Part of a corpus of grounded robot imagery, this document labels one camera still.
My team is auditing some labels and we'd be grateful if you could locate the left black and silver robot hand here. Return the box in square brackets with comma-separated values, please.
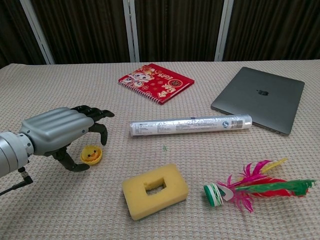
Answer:
[18, 105, 115, 173]

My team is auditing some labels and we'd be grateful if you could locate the small orange object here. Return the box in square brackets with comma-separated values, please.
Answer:
[83, 147, 101, 162]

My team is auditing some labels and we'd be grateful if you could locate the beige woven tablecloth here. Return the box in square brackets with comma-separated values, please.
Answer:
[0, 58, 320, 240]

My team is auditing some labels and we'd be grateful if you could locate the yellow bottle cap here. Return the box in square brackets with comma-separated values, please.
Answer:
[80, 146, 104, 166]

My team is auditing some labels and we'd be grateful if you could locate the yellow sponge with rectangular hole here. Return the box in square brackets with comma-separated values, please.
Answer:
[121, 163, 189, 221]

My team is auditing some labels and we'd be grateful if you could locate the red spiral cartoon notebook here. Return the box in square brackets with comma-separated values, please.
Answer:
[117, 63, 196, 106]

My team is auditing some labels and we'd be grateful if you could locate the silver tube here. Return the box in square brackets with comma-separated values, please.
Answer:
[129, 113, 253, 138]

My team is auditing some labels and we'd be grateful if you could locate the grey closed laptop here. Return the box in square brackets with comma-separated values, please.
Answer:
[210, 66, 306, 137]

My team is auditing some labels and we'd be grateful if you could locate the colourful feather shuttlecock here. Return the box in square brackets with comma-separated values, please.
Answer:
[203, 157, 317, 214]

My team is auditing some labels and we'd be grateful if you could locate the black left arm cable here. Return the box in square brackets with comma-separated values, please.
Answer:
[0, 167, 34, 197]

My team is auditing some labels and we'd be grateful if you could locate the white metal frame post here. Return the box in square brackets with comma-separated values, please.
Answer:
[122, 0, 140, 63]
[19, 0, 55, 65]
[214, 0, 235, 62]

